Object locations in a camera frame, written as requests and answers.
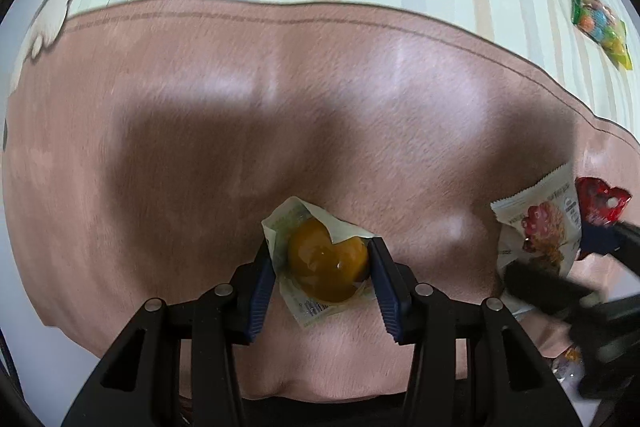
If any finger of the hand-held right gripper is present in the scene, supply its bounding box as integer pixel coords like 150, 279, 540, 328
502, 261, 602, 324
580, 220, 640, 279

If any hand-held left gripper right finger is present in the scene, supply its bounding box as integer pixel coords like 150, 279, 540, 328
368, 238, 584, 427

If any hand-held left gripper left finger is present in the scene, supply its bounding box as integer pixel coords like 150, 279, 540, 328
60, 239, 277, 427

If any red triangular snack packet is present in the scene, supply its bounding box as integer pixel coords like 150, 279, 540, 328
574, 176, 632, 226

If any white nut bar packet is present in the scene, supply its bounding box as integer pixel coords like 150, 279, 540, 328
490, 163, 585, 324

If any orange jelly snack packet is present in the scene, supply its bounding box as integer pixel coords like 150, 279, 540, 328
261, 198, 376, 331

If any dark grey clothing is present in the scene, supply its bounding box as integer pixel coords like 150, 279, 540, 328
175, 391, 417, 427

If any colourful candy bag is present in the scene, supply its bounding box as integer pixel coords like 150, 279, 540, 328
571, 0, 635, 72

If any pink striped cat printed blanket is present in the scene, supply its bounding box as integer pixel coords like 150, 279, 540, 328
0, 0, 640, 401

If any blue bed sheet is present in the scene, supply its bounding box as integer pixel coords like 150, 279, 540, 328
0, 187, 107, 427

